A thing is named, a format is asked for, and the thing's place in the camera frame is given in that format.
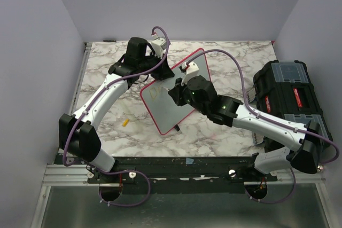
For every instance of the yellow marker cap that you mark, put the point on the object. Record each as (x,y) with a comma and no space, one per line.
(125,122)

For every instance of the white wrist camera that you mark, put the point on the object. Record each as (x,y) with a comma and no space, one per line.
(159,45)
(189,70)

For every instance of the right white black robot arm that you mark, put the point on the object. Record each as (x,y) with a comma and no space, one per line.
(302,143)

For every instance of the black plastic toolbox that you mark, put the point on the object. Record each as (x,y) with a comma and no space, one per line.
(284,89)

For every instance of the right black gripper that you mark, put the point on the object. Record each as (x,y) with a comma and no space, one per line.
(176,92)

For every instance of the black base frame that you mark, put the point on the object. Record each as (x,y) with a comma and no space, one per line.
(179,175)

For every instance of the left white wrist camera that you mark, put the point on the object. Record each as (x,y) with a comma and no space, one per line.
(159,45)

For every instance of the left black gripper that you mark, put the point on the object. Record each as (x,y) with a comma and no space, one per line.
(164,71)

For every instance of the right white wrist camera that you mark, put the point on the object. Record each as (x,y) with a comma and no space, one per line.
(189,70)

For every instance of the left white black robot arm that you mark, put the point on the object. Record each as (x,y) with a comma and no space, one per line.
(78,131)

